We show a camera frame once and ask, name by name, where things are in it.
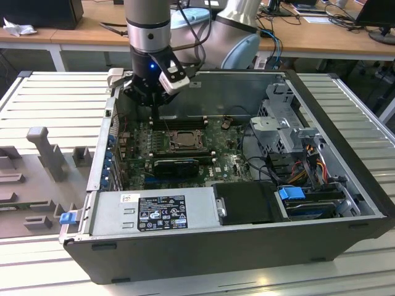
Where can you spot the black cylindrical part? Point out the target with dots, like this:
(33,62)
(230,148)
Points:
(143,114)

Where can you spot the RAM slot black clips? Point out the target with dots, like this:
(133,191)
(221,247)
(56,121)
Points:
(185,126)
(160,150)
(185,120)

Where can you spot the wooden desk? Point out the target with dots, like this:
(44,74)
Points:
(92,24)

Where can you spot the black plastic shroud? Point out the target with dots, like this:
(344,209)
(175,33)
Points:
(247,200)

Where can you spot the black monitor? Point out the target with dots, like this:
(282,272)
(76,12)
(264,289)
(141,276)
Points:
(376,12)

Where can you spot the hard disk blue carrier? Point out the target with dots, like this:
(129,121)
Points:
(291,195)

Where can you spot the silver drive cage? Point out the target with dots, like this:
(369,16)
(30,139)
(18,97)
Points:
(277,129)

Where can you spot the crumpled white paper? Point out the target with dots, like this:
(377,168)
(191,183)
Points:
(20,28)

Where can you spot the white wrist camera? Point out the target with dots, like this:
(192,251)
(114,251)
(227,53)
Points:
(176,84)

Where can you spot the coin battery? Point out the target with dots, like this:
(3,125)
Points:
(225,124)

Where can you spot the blue slot retainer clip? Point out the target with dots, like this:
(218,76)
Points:
(107,169)
(105,180)
(108,160)
(111,139)

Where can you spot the black graphics card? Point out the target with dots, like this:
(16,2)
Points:
(176,168)

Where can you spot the CPU socket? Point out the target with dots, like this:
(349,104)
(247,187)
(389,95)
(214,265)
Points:
(172,148)

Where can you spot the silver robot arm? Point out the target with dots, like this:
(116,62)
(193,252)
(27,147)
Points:
(148,18)

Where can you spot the grey power supply unit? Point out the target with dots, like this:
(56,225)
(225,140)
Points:
(105,216)

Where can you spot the green motherboard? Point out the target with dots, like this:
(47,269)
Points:
(228,160)

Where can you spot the green RAM stick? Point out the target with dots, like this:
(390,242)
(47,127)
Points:
(203,156)
(7,207)

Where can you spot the blue case latch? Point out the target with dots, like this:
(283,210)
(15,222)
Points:
(67,218)

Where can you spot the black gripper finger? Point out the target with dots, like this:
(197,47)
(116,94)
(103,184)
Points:
(132,92)
(166,98)

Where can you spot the black PC case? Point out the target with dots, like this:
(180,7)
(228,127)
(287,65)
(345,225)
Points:
(216,256)

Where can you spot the blue expansion slot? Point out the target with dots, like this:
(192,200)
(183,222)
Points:
(149,179)

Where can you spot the metal locking lever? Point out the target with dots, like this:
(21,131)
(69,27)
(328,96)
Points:
(167,125)

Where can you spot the small black desk object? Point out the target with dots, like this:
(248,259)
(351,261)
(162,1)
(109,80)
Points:
(118,2)

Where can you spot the black monitor stand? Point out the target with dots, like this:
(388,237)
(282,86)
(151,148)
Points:
(274,6)

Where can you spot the black computer box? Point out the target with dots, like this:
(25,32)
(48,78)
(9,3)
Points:
(40,13)

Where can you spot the grey parts rack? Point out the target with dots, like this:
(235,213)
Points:
(37,185)

